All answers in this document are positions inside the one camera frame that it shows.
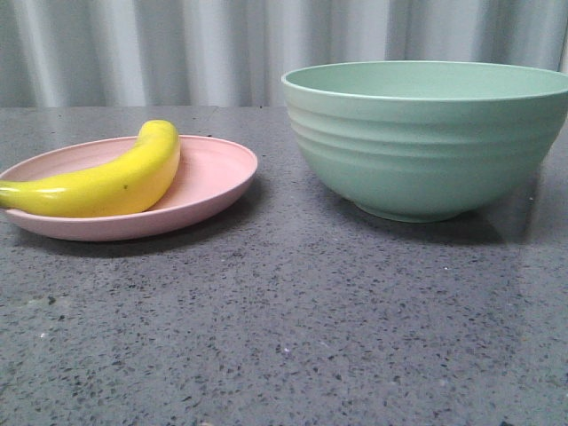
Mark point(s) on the yellow banana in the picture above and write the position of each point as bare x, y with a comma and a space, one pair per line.
131, 183

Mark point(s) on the green ribbed bowl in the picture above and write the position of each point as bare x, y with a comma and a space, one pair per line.
423, 141

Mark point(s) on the pink plate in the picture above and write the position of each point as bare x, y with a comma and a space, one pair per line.
213, 174

